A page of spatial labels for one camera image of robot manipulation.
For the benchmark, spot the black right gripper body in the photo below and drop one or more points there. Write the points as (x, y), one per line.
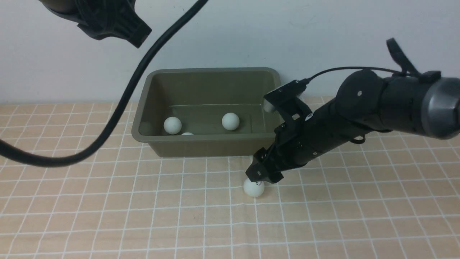
(285, 153)

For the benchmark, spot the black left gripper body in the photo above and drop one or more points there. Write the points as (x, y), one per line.
(100, 19)

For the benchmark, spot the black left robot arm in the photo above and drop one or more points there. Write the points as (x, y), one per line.
(100, 19)

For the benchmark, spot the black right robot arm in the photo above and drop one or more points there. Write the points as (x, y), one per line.
(426, 106)

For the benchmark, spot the olive green plastic bin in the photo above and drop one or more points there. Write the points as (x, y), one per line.
(200, 97)

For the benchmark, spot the checkered beige tablecloth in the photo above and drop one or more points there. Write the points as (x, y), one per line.
(394, 197)

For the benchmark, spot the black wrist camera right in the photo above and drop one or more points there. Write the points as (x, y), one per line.
(283, 94)

